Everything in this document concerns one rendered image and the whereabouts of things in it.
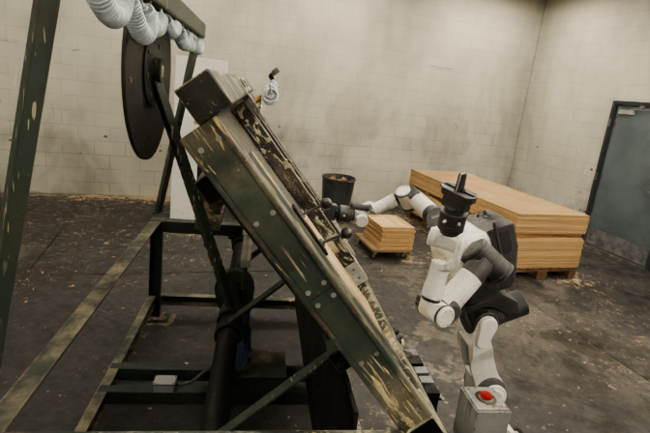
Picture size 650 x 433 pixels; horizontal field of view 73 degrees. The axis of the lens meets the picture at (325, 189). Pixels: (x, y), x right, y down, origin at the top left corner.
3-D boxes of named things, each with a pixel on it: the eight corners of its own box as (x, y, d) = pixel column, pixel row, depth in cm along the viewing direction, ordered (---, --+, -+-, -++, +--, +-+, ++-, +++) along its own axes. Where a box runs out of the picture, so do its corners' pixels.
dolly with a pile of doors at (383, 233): (411, 260, 525) (417, 228, 516) (370, 261, 509) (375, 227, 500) (389, 242, 582) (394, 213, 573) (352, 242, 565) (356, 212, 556)
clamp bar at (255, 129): (357, 288, 226) (397, 262, 225) (217, 89, 194) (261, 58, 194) (354, 279, 235) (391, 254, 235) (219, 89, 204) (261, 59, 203)
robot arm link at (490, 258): (480, 289, 166) (502, 262, 168) (490, 291, 157) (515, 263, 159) (457, 267, 166) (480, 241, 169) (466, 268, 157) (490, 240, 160)
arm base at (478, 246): (484, 285, 170) (504, 264, 171) (498, 290, 157) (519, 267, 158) (456, 258, 171) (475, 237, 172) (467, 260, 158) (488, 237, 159)
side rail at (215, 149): (403, 435, 136) (432, 416, 136) (178, 140, 107) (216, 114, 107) (398, 420, 142) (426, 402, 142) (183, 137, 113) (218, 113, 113)
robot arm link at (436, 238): (429, 221, 146) (424, 249, 152) (462, 231, 142) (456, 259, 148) (438, 207, 155) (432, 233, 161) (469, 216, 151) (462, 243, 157)
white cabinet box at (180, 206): (218, 228, 559) (228, 61, 515) (169, 227, 541) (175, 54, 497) (215, 214, 616) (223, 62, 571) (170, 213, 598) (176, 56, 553)
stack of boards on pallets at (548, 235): (576, 278, 526) (592, 216, 509) (503, 281, 493) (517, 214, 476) (457, 216, 753) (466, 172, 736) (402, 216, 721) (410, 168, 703)
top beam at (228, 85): (198, 127, 107) (232, 103, 106) (172, 91, 104) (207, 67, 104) (242, 98, 319) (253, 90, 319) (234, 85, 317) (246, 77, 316)
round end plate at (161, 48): (135, 177, 166) (140, -54, 149) (119, 175, 165) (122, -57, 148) (176, 147, 243) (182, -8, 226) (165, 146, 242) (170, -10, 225)
